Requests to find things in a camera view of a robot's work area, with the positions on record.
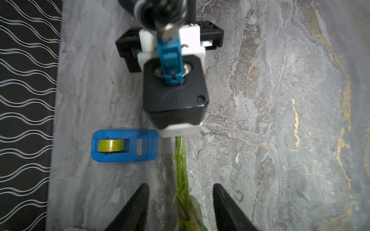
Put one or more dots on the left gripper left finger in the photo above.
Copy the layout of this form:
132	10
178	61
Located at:
134	214

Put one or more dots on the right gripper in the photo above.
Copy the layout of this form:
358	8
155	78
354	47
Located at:
137	45

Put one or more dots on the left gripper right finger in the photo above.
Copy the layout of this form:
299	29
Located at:
228	215

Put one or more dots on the pink flower bouquet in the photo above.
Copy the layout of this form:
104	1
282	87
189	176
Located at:
189	216

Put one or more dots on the blue tape dispenser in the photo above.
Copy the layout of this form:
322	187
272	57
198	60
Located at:
117	145

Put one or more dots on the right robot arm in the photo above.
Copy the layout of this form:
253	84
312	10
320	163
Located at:
148	13

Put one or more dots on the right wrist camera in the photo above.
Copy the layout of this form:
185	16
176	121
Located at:
179	109

